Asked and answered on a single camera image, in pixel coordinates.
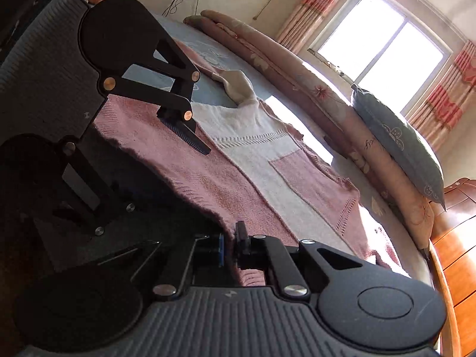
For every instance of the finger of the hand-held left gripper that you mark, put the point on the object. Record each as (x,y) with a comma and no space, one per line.
(186,135)
(108,193)

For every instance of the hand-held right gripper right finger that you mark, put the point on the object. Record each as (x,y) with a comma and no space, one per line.
(241,247)

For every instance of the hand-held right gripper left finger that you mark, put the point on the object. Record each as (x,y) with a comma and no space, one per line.
(221,253)

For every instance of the pink and cream knit sweater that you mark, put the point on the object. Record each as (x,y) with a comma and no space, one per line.
(241,178)

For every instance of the pink floral folded quilt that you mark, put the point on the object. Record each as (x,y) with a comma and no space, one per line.
(297,78)

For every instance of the pink striped curtain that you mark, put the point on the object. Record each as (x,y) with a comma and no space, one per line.
(316,3)
(446,100)

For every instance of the blue floral pillow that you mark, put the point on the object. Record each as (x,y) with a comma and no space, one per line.
(401,145)

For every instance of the window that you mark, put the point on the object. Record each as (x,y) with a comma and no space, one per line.
(379,44)

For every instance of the wooden headboard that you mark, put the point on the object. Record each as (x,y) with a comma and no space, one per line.
(457,260)

